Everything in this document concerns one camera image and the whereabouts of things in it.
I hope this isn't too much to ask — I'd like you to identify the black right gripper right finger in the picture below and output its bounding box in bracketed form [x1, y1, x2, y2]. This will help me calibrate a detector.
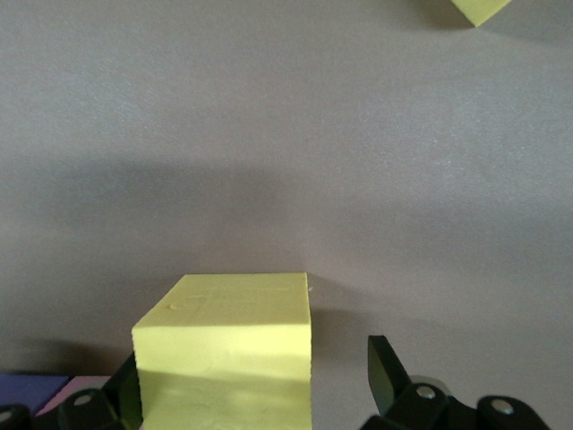
[361, 334, 552, 430]

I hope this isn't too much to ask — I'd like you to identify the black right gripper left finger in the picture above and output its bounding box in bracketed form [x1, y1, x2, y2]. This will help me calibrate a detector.
[0, 352, 144, 430]

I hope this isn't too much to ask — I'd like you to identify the pink foam cube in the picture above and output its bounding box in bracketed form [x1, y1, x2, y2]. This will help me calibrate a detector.
[34, 374, 112, 417]

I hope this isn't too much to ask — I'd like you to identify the purple foam cube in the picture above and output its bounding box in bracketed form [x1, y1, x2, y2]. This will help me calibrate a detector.
[0, 374, 72, 416]

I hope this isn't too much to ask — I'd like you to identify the yellow foam cube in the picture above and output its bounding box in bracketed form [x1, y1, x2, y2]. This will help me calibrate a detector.
[449, 0, 514, 28]
[131, 271, 312, 430]

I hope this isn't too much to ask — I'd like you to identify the brown table cover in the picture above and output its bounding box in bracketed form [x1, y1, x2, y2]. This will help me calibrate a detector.
[0, 0, 573, 430]

